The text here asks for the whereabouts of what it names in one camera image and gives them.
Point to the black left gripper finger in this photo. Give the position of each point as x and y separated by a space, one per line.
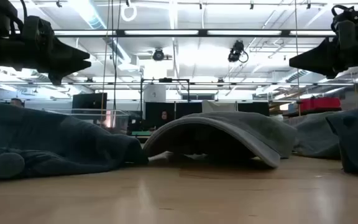
70 53
76 66

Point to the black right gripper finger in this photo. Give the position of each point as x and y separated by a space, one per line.
322 54
319 68

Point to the slate grey hat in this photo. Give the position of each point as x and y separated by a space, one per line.
315 137

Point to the dark grey hat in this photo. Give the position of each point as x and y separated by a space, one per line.
57 140

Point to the grey fleece cap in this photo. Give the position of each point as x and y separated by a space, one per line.
244 130

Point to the red plastic bin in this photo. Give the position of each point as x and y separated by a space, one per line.
320 104

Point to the black monitor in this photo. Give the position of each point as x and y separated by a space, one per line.
89 102

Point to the person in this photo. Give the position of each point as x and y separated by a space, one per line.
165 116
16 102

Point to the clear plastic bin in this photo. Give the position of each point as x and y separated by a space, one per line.
117 123

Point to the black ceiling device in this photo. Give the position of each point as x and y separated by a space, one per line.
158 54
236 51

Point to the green tray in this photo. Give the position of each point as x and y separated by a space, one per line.
141 133

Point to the white sheet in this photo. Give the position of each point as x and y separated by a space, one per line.
217 106

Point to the black partition wall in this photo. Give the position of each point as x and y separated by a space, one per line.
253 107

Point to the black aluminium frame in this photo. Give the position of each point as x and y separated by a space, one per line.
202 32

